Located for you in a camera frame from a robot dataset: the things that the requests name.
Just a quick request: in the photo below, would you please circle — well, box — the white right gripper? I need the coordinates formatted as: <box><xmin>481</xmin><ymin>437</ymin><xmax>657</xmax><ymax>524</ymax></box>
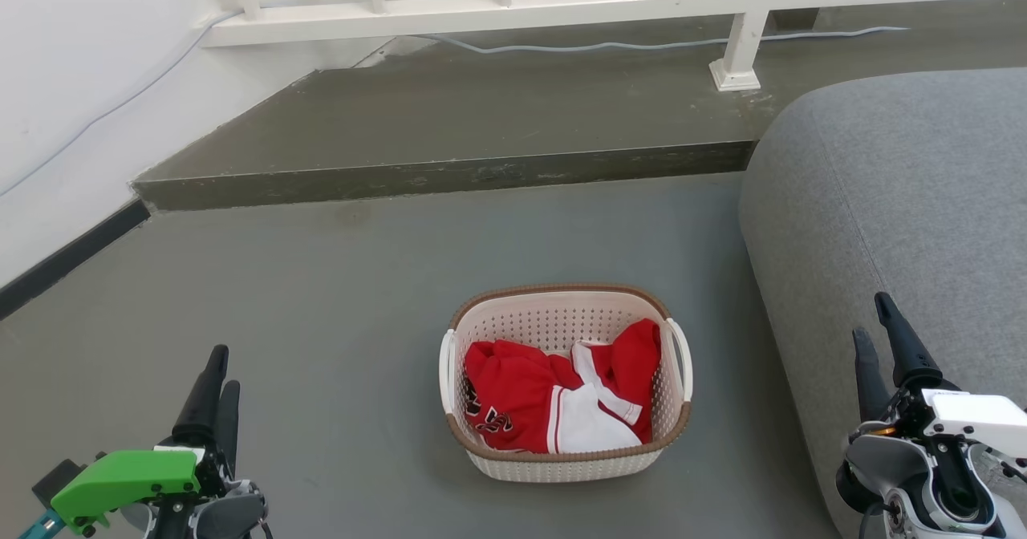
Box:
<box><xmin>852</xmin><ymin>292</ymin><xmax>1027</xmax><ymax>460</ymax></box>

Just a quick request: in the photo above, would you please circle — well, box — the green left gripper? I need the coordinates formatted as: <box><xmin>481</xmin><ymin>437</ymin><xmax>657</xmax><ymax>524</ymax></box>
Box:
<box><xmin>48</xmin><ymin>344</ymin><xmax>242</xmax><ymax>537</ymax></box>

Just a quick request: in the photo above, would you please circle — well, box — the white perforated laundry basket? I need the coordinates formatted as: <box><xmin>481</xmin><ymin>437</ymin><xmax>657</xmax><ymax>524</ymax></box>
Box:
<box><xmin>438</xmin><ymin>283</ymin><xmax>694</xmax><ymax>484</ymax></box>

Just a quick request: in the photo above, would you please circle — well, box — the grey fabric sofa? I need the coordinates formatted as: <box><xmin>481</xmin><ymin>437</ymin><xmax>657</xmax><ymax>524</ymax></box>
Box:
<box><xmin>738</xmin><ymin>67</ymin><xmax>1027</xmax><ymax>539</ymax></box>

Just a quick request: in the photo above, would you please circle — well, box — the black baseboard strip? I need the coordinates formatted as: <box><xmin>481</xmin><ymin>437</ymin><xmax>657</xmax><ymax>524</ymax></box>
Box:
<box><xmin>0</xmin><ymin>199</ymin><xmax>152</xmax><ymax>322</ymax></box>

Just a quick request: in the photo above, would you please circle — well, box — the red and white jersey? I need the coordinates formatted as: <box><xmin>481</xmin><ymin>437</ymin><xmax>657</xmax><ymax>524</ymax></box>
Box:
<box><xmin>463</xmin><ymin>318</ymin><xmax>664</xmax><ymax>455</ymax></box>

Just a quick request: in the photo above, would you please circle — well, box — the white railing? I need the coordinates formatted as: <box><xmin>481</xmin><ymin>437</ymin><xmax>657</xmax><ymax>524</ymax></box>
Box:
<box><xmin>199</xmin><ymin>0</ymin><xmax>1027</xmax><ymax>93</ymax></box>

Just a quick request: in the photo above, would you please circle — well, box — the teal left camera connector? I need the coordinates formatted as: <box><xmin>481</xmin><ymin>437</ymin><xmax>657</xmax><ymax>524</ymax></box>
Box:
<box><xmin>19</xmin><ymin>510</ymin><xmax>67</xmax><ymax>539</ymax></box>

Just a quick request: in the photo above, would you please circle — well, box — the grey floor cable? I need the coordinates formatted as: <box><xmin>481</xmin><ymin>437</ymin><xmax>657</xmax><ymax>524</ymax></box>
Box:
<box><xmin>0</xmin><ymin>10</ymin><xmax>911</xmax><ymax>200</ymax></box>

